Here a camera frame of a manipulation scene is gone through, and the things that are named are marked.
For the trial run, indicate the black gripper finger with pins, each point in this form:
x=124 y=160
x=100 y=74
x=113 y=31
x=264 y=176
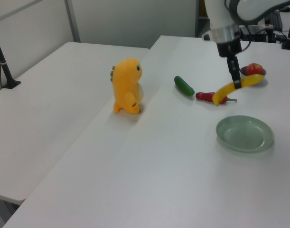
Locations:
x=236 y=71
x=232 y=71

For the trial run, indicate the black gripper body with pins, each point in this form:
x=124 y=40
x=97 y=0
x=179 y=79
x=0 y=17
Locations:
x=229 y=45

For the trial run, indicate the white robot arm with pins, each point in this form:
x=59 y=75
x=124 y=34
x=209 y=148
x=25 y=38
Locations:
x=220 y=12

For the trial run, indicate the green plastic plate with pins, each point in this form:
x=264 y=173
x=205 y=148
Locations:
x=244 y=134

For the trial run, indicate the red toy apple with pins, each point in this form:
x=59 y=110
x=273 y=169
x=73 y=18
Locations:
x=254 y=69

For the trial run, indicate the red toy chili pepper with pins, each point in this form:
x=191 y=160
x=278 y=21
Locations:
x=205 y=96

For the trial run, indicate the black keyboard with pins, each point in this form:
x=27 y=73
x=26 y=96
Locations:
x=276 y=19

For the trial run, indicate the orange plush dinosaur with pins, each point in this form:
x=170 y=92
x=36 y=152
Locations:
x=127 y=88

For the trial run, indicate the black computer mouse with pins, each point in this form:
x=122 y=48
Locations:
x=286 y=9

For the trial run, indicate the green toy cucumber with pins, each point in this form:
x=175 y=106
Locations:
x=183 y=85

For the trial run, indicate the small grey bowl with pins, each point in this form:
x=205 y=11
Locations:
x=242 y=70

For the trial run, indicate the yellow toy banana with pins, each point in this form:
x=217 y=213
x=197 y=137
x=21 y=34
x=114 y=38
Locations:
x=224 y=91

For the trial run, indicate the black electronics box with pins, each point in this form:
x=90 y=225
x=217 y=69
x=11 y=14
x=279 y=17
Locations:
x=254 y=33

